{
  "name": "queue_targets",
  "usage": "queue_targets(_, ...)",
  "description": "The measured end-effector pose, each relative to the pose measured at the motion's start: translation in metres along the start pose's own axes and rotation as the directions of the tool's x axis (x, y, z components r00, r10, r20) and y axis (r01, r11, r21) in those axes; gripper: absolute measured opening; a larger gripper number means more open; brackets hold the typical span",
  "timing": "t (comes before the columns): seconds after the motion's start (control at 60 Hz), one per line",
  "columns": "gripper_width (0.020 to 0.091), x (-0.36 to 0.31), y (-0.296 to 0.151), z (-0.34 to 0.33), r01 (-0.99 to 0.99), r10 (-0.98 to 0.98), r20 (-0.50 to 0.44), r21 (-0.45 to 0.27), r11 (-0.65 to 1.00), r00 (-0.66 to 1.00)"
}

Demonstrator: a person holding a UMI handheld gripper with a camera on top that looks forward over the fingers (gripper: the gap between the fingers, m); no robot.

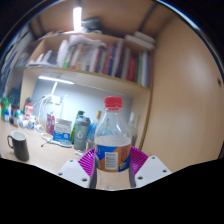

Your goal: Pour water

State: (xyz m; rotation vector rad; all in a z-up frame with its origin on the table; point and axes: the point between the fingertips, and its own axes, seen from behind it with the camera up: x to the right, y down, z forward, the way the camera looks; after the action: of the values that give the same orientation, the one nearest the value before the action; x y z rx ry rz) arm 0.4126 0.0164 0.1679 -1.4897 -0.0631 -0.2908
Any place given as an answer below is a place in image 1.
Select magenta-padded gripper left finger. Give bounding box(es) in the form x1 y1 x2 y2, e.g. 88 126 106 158
57 147 98 189

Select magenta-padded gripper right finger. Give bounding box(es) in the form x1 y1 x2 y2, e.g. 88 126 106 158
128 145 173 189

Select clear red-capped water bottle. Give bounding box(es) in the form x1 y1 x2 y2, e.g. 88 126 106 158
93 96 133 191

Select grey shaker bottle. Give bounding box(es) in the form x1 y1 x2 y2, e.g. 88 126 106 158
73 115 92 151

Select tall clear glass bottle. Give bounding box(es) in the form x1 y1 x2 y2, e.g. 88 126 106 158
128 111 139 148

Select blue bottle with yellow cap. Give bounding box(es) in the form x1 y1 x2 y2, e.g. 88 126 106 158
85 110 103 151

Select blue and white tissue box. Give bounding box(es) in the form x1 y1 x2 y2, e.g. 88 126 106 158
52 117 73 143

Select green plastic bottle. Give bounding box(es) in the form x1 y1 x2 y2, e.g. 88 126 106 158
70 110 85 145

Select magenta snack pouch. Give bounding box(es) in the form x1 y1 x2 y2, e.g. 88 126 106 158
45 112 56 136

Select black mug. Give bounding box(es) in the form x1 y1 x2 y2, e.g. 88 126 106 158
6 130 31 162

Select white power strip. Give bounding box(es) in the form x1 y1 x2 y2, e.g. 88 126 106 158
49 94 63 106

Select red and white canister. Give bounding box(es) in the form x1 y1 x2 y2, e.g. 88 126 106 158
23 102 35 121

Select white under-shelf lamp bar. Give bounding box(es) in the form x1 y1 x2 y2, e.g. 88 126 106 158
37 75 75 85

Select wooden shelf unit with books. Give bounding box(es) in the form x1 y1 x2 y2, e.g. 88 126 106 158
19 29 158 148

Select white ceiling light bar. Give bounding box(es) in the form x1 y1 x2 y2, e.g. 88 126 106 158
72 6 83 32

